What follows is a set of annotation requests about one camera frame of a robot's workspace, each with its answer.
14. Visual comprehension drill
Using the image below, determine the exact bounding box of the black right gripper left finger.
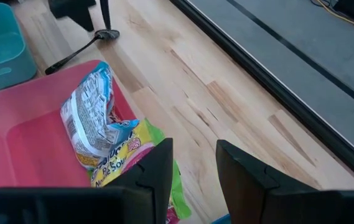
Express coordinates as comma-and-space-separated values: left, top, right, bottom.
0, 138, 174, 224

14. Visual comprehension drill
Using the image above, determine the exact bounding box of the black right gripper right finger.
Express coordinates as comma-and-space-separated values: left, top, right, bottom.
215, 139, 354, 224

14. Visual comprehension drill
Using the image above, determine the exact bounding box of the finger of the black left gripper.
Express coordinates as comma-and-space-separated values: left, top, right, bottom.
99, 0, 113, 31
47, 0, 97, 32

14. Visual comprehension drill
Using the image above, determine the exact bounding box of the black spoon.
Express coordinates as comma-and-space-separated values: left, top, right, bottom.
44, 29, 121, 76

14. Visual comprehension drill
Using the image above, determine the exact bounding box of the orange and green ramen packet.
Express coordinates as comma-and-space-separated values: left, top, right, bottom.
88, 118, 193, 224

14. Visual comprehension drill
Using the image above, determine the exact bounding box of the blue and white ramen packet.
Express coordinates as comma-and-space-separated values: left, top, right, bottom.
59, 60, 141, 170

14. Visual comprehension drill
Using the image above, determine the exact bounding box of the blue plastic bin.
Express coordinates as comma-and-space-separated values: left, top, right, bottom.
210, 213, 232, 224

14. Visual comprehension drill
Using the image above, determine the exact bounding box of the pink plastic tray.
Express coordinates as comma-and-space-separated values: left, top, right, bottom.
0, 59, 137, 195

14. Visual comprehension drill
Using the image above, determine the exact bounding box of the green plastic bin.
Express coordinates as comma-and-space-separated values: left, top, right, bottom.
0, 2, 39, 93

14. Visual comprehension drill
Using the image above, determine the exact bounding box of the wooden tray table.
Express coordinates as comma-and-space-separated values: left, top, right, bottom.
167, 0, 354, 189

